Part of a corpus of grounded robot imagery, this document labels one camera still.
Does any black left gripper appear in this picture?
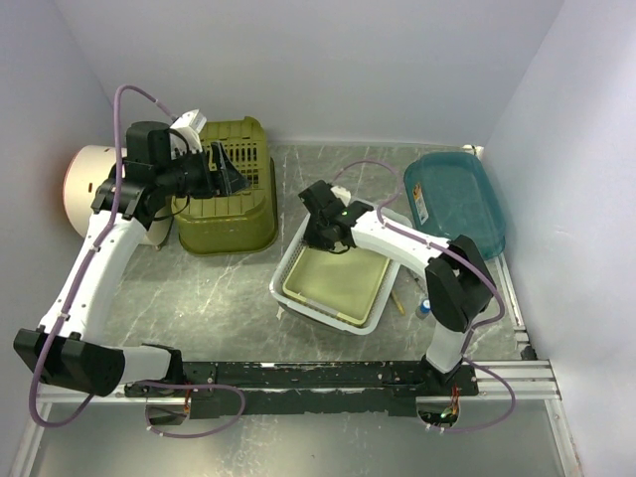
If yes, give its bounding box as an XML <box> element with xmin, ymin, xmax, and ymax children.
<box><xmin>158</xmin><ymin>141</ymin><xmax>252</xmax><ymax>200</ymax></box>

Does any olive green plastic tub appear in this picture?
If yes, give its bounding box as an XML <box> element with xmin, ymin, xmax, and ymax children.
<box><xmin>171</xmin><ymin>116</ymin><xmax>278</xmax><ymax>255</ymax></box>

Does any pale yellow perforated basket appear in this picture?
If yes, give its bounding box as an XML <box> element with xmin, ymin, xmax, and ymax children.
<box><xmin>282</xmin><ymin>247</ymin><xmax>390</xmax><ymax>328</ymax></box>

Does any translucent blue plastic container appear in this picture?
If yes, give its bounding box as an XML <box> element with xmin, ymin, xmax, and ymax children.
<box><xmin>403</xmin><ymin>152</ymin><xmax>506</xmax><ymax>260</ymax></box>

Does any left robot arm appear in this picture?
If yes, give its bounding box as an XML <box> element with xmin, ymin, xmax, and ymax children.
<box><xmin>13</xmin><ymin>117</ymin><xmax>248</xmax><ymax>397</ymax></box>

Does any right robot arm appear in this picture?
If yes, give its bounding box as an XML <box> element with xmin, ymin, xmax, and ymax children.
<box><xmin>298</xmin><ymin>180</ymin><xmax>497</xmax><ymax>396</ymax></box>

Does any white plastic tray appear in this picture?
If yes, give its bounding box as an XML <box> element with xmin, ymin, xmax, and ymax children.
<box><xmin>269</xmin><ymin>216</ymin><xmax>400</xmax><ymax>336</ymax></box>

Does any yellow pencil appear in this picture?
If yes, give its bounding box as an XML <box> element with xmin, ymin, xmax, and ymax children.
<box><xmin>391</xmin><ymin>290</ymin><xmax>405</xmax><ymax>316</ymax></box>

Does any clear syringe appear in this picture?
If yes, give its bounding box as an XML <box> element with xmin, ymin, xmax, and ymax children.
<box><xmin>406</xmin><ymin>268</ymin><xmax>426</xmax><ymax>292</ymax></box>

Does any beige cylindrical roll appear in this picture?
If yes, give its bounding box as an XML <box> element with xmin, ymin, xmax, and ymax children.
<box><xmin>63</xmin><ymin>145</ymin><xmax>172</xmax><ymax>248</ymax></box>

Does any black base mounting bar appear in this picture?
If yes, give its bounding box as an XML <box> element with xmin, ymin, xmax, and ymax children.
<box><xmin>124</xmin><ymin>361</ymin><xmax>479</xmax><ymax>419</ymax></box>

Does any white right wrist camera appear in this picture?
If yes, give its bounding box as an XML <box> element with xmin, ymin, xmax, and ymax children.
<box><xmin>331</xmin><ymin>186</ymin><xmax>352</xmax><ymax>207</ymax></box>

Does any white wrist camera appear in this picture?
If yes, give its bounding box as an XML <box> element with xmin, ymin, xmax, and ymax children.
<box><xmin>170</xmin><ymin>109</ymin><xmax>207</xmax><ymax>156</ymax></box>
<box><xmin>331</xmin><ymin>186</ymin><xmax>352</xmax><ymax>207</ymax></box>

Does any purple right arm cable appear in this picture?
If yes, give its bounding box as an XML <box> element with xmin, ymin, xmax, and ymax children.
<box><xmin>332</xmin><ymin>159</ymin><xmax>517</xmax><ymax>434</ymax></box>

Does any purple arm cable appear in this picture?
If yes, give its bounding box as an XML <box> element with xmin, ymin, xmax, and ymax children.
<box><xmin>28</xmin><ymin>84</ymin><xmax>246</xmax><ymax>440</ymax></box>
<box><xmin>332</xmin><ymin>159</ymin><xmax>517</xmax><ymax>434</ymax></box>

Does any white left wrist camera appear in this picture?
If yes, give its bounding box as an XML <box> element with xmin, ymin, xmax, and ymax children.
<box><xmin>170</xmin><ymin>109</ymin><xmax>207</xmax><ymax>156</ymax></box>

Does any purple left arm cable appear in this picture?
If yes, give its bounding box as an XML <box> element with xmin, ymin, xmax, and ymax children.
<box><xmin>28</xmin><ymin>84</ymin><xmax>246</xmax><ymax>440</ymax></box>

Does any aluminium front frame rail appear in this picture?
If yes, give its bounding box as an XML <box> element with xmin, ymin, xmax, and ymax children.
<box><xmin>9</xmin><ymin>361</ymin><xmax>581</xmax><ymax>476</ymax></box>

